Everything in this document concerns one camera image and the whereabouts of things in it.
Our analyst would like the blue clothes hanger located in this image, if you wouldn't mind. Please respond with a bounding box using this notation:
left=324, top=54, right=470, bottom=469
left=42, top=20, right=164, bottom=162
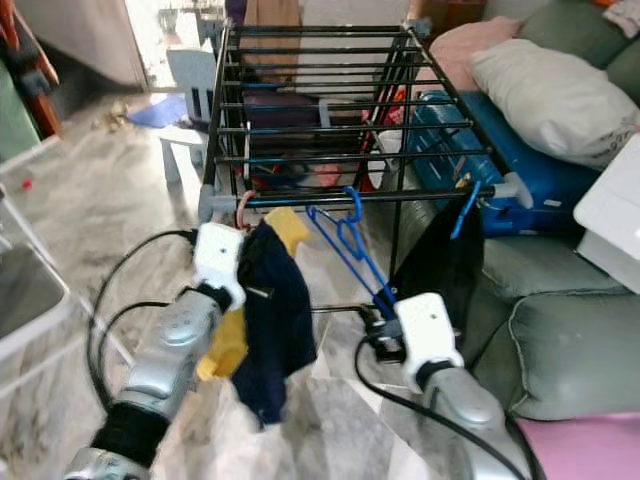
left=450, top=178, right=483, bottom=243
left=305, top=187, right=401, bottom=321

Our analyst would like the navy blue shirt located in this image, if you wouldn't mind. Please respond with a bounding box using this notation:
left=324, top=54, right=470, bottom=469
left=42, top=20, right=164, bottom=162
left=228, top=222, right=319, bottom=429

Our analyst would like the yellow shirt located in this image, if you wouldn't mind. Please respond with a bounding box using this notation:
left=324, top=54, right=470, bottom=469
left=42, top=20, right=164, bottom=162
left=195, top=207, right=311, bottom=383

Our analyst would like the pink clothes hanger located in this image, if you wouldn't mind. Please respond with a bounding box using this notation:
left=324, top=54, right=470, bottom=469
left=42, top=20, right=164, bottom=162
left=236, top=190, right=256, bottom=231

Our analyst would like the black metal drying rack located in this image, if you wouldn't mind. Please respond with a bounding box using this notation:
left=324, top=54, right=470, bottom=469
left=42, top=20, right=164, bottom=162
left=203, top=18, right=533, bottom=313

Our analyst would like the red and white bag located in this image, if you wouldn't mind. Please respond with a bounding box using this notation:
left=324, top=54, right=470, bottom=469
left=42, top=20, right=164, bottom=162
left=370, top=85, right=411, bottom=186

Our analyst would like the grey green sofa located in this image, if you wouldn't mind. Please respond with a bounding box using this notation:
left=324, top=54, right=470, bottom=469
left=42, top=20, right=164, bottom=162
left=390, top=0, right=640, bottom=423

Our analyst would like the blue plastic storage box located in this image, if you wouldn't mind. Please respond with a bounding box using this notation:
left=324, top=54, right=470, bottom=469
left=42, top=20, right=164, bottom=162
left=405, top=90, right=606, bottom=238

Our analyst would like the purple bag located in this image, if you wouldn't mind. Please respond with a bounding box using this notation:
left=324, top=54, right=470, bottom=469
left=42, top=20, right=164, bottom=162
left=245, top=92, right=311, bottom=131

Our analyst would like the pink sofa mat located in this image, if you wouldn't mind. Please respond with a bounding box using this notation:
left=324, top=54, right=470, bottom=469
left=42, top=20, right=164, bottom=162
left=518, top=415, right=640, bottom=480

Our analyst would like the grey folding chair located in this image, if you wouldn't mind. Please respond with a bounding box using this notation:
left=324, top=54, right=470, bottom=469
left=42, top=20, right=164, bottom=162
left=0, top=135, right=76, bottom=371

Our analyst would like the white cabinet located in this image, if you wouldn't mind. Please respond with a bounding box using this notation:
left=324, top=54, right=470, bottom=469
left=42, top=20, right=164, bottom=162
left=572, top=135, right=640, bottom=296

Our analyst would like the beige pillow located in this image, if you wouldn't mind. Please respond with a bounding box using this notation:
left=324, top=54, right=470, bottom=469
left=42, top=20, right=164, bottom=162
left=468, top=38, right=640, bottom=171

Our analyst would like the pink pillow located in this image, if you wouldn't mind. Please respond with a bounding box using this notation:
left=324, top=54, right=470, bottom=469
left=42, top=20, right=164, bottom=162
left=428, top=14, right=521, bottom=93

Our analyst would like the blue floor mat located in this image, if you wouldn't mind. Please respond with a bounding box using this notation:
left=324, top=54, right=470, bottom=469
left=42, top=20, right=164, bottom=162
left=128, top=93, right=191, bottom=129

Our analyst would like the white plastic child chair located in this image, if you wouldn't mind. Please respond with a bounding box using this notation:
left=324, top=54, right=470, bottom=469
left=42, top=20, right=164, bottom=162
left=160, top=48, right=219, bottom=186

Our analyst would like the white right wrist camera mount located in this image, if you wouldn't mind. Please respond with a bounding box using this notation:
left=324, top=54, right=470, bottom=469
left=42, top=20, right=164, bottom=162
left=394, top=292, right=466, bottom=393

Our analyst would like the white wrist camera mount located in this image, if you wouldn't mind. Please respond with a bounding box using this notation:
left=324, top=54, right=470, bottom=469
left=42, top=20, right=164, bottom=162
left=394, top=292, right=466, bottom=393
left=192, top=222, right=249, bottom=312

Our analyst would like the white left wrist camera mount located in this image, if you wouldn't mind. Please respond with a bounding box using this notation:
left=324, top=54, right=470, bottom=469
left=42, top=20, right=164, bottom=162
left=192, top=222, right=249, bottom=312

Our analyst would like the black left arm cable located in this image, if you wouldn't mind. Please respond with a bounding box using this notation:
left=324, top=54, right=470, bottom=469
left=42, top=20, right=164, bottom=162
left=87, top=230, right=201, bottom=406
left=100, top=302, right=176, bottom=401

